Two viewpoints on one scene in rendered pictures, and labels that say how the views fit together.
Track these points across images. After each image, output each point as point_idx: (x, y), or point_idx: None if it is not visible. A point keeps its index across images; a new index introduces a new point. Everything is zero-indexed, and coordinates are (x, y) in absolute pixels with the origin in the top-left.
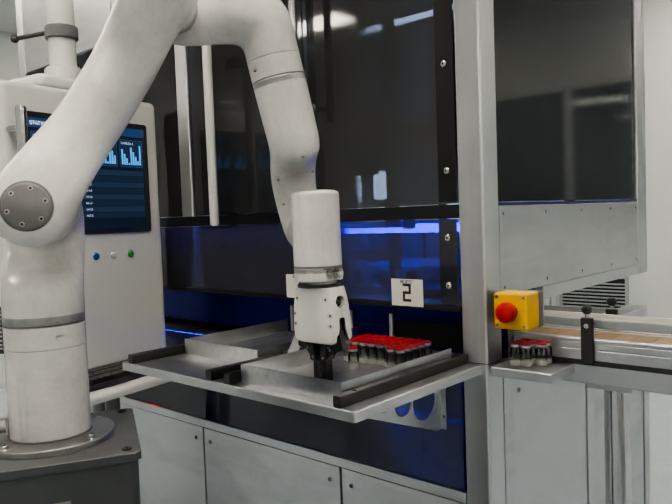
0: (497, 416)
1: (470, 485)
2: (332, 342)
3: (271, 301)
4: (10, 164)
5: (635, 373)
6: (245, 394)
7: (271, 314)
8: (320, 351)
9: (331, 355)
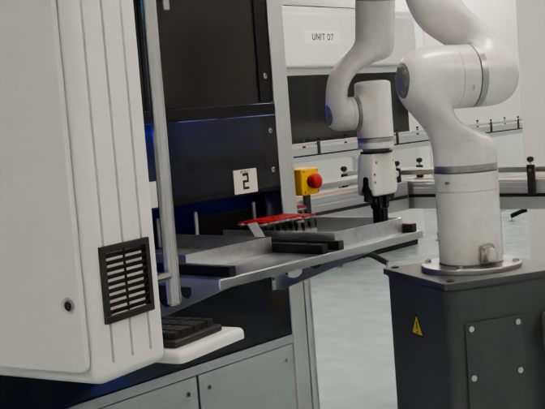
0: None
1: (294, 325)
2: (396, 190)
3: None
4: (502, 40)
5: (326, 216)
6: (357, 251)
7: None
8: (386, 200)
9: None
